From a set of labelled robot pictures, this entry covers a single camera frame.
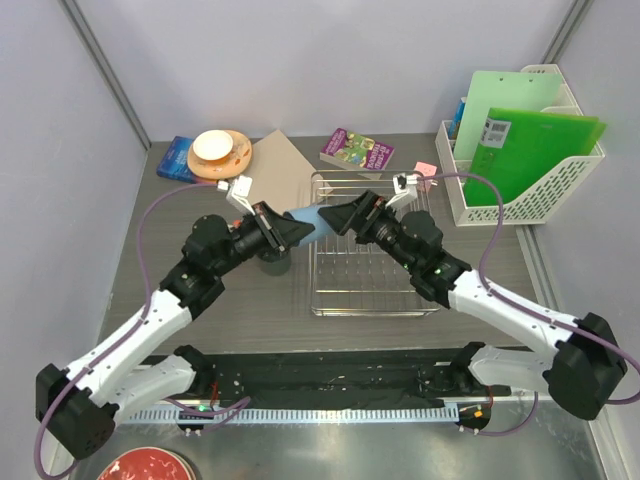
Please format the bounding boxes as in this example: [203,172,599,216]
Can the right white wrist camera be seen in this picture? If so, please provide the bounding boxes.
[386,173,421,211]

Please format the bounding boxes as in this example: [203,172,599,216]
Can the bright green folder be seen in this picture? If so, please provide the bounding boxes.
[463,107,607,207]

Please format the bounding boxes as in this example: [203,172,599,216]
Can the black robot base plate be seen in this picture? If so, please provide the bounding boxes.
[172,349,511,410]

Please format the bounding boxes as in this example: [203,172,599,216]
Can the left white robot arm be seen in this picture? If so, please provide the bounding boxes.
[35,202,319,460]

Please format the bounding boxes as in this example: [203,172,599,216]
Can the light green clipboard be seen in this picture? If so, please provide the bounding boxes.
[452,70,564,161]

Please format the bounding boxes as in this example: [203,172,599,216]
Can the grey mug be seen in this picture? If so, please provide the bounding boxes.
[257,252,291,276]

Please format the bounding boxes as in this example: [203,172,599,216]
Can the metal wire dish rack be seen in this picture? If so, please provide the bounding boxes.
[309,170,439,317]

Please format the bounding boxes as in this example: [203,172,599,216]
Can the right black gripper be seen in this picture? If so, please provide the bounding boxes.
[320,189,419,272]

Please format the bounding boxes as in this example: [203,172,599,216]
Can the blue book in organizer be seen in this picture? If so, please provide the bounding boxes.
[447,97,467,140]

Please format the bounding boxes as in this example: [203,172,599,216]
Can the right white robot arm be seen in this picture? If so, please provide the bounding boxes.
[319,190,628,420]

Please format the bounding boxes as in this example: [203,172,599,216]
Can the slotted cable duct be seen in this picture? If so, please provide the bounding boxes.
[126,403,459,427]

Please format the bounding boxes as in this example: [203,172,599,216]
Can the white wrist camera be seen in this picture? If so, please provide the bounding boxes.
[217,175,254,215]
[386,173,421,211]

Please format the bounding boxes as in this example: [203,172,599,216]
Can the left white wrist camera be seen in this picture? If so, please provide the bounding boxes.
[217,175,254,215]

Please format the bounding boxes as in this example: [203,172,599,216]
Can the blue cup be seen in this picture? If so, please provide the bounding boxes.
[285,205,335,247]

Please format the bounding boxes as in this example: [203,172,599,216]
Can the red round plate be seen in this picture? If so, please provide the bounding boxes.
[97,447,196,480]

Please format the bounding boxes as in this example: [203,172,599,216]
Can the beige bird plate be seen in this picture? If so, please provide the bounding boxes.
[188,130,253,180]

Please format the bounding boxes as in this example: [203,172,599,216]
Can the blue Jane Eyre book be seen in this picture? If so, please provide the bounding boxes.
[156,136,220,185]

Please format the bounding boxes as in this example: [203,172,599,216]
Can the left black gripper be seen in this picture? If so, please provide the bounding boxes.
[212,201,313,278]

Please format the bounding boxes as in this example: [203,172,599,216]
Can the beige cardboard notebook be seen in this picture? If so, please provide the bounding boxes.
[243,130,316,214]

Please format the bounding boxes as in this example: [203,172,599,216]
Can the white file organizer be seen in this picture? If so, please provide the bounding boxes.
[433,64,606,228]

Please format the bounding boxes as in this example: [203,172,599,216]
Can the purple treehouse book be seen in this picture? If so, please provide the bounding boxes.
[319,128,395,174]

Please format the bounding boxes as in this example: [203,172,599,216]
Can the orange white bowl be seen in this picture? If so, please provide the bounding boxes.
[192,130,234,162]

